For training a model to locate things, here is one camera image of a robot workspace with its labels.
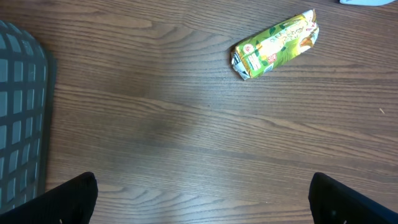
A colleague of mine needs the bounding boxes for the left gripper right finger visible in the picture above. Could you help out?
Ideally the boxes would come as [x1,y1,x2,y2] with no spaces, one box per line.
[308,172,397,224]

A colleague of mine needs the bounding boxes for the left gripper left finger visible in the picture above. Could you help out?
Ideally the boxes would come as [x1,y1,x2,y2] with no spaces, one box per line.
[1,172,98,224]

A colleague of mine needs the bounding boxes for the green drink carton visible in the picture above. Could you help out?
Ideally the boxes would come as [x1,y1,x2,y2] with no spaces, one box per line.
[231,9,320,80]

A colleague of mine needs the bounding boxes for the grey plastic basket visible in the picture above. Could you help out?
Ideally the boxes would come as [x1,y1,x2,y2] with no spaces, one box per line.
[1,21,57,213]

